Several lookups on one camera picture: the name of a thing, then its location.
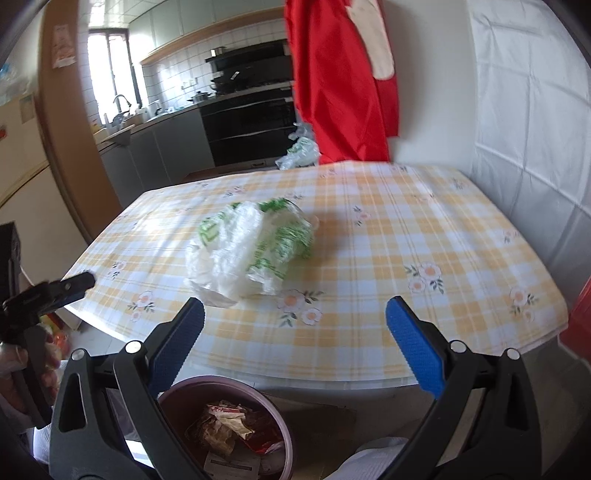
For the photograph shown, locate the person's left hand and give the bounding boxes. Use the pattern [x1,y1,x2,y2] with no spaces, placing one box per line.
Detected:
[0,342,63,414]

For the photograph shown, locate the red apron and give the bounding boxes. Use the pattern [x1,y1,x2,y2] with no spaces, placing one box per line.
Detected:
[284,0,400,164]

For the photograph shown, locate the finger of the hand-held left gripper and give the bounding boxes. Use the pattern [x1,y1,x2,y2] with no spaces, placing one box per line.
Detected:
[2,271,96,324]

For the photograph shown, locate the white green plastic bag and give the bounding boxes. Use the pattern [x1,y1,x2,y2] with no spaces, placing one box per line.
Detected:
[185,198,320,308]
[276,122,320,171]

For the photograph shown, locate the person's white trousers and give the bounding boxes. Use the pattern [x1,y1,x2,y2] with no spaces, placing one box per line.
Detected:
[330,436,411,480]

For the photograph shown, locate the black range hood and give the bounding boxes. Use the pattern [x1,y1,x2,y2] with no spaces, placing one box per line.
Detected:
[204,39,294,88]

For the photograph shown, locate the beige refrigerator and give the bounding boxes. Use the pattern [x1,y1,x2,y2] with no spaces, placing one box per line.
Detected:
[0,92,88,278]

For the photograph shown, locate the white wall cloth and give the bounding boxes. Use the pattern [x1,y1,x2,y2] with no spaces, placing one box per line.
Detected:
[468,0,591,305]

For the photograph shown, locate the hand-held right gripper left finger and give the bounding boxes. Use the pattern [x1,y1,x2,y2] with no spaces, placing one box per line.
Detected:
[48,296,206,480]

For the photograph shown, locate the yellow checked tablecloth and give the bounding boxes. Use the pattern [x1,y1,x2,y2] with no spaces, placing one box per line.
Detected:
[62,162,570,384]

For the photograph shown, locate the black oven stove unit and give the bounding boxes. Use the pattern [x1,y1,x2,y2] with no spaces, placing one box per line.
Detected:
[198,85,298,167]

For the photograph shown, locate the grey cabinets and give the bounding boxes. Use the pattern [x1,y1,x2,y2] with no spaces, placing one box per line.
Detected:
[99,106,215,206]
[129,0,289,61]

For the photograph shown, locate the kitchen window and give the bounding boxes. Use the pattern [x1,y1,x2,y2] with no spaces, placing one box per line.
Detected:
[88,28,141,121]

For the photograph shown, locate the cartoon paper sticker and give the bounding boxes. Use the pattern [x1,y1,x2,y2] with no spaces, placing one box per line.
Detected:
[52,24,77,70]

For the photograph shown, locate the clear plastic bags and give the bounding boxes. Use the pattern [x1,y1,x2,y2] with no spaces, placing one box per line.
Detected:
[0,60,35,107]

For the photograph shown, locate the grey lower cabinets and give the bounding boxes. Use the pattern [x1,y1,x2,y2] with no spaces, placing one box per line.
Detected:
[99,106,215,206]

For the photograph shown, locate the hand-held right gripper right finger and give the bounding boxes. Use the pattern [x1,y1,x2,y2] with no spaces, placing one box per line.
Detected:
[385,295,543,480]

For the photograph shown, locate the pink plastic bin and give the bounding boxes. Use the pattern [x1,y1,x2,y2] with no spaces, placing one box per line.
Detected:
[157,376,296,480]

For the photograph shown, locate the grey upper cabinets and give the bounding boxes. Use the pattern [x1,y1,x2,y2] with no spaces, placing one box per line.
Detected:
[129,0,289,61]

